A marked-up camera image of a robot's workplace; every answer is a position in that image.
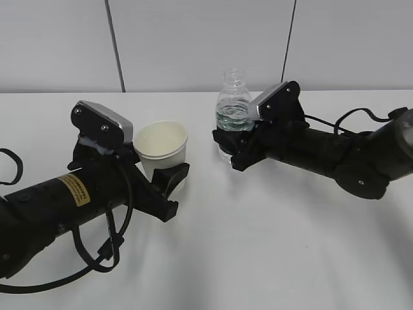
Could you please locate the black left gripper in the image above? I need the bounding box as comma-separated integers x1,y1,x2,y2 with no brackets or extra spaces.
68,142,190,222

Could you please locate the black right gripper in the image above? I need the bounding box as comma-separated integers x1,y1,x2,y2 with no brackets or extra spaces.
212,96,310,172

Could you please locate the clear water bottle green label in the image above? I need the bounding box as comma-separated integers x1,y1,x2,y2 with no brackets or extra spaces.
215,67,256,164

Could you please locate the white paper cup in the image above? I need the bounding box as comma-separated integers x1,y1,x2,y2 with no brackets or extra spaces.
134,120,188,181

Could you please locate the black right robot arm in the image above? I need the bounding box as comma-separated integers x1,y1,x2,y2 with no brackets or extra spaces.
212,101,412,200

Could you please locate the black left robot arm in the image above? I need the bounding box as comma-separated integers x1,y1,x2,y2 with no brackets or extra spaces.
1,144,190,278

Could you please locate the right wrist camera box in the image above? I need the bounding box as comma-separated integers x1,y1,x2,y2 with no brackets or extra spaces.
248,81,301,121

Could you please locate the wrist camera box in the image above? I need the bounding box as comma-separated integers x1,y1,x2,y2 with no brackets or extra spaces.
70,100,134,154
248,81,301,121

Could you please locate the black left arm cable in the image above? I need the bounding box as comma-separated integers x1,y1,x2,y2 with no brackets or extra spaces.
0,154,135,287

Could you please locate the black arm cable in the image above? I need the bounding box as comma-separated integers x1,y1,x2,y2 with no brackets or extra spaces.
303,105,413,136
0,154,135,287

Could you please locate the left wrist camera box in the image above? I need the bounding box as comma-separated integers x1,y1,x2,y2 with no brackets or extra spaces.
70,100,134,154

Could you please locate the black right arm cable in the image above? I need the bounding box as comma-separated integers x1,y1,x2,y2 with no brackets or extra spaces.
303,105,413,136

